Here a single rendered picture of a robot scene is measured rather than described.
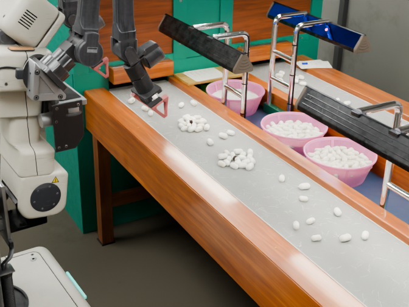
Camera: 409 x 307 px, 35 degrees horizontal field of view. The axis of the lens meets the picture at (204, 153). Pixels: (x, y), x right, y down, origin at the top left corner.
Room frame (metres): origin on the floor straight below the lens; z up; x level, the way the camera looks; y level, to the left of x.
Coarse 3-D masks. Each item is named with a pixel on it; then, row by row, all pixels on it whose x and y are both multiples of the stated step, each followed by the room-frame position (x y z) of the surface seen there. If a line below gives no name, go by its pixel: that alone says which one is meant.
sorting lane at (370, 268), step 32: (128, 96) 2.72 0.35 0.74; (160, 96) 2.73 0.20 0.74; (160, 128) 2.39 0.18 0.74; (224, 128) 2.40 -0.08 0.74; (192, 160) 2.10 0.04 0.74; (256, 160) 2.12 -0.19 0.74; (256, 192) 1.88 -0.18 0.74; (288, 192) 1.89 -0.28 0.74; (320, 192) 1.89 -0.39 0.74; (288, 224) 1.69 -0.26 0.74; (320, 224) 1.70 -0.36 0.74; (352, 224) 1.70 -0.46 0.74; (320, 256) 1.53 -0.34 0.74; (352, 256) 1.53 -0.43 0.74; (384, 256) 1.53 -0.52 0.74; (352, 288) 1.39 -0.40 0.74; (384, 288) 1.39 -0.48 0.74
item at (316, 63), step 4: (312, 60) 3.23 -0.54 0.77; (316, 60) 3.23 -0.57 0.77; (320, 60) 3.23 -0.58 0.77; (300, 64) 3.16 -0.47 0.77; (304, 64) 3.15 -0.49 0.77; (308, 64) 3.16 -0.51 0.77; (312, 64) 3.17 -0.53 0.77; (316, 64) 3.17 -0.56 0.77; (320, 64) 3.17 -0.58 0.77; (324, 64) 3.17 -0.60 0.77; (328, 64) 3.17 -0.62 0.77; (304, 68) 3.10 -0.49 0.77
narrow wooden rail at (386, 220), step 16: (176, 80) 2.88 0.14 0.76; (192, 96) 2.72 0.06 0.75; (208, 96) 2.68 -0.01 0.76; (224, 112) 2.51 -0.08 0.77; (240, 128) 2.38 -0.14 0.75; (256, 128) 2.35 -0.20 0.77; (272, 144) 2.21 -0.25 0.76; (288, 160) 2.10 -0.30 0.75; (304, 160) 2.08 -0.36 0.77; (320, 176) 1.96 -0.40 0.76; (336, 192) 1.87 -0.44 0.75; (352, 192) 1.86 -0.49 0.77; (368, 208) 1.76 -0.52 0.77; (384, 224) 1.68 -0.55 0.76; (400, 224) 1.67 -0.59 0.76
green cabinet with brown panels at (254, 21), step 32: (160, 0) 2.93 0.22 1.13; (192, 0) 3.01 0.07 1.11; (224, 0) 3.08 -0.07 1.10; (256, 0) 3.19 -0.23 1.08; (288, 0) 3.29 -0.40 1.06; (320, 0) 3.38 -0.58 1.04; (64, 32) 2.79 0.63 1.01; (160, 32) 2.93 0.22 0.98; (256, 32) 3.20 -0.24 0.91; (288, 32) 3.30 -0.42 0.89
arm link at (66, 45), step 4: (72, 36) 1.84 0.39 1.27; (76, 36) 1.83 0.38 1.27; (80, 36) 1.82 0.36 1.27; (64, 40) 1.82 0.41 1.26; (68, 40) 1.83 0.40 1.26; (72, 40) 1.82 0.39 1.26; (76, 40) 1.81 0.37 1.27; (60, 44) 1.81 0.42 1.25; (64, 44) 1.80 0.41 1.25; (68, 44) 1.79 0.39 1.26; (72, 44) 1.78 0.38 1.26; (60, 48) 1.80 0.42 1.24; (64, 48) 1.79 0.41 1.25; (68, 48) 1.77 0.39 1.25; (72, 48) 1.78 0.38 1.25; (68, 52) 1.77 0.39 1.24; (72, 52) 1.78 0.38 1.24; (72, 56) 1.78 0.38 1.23; (76, 60) 1.79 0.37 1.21
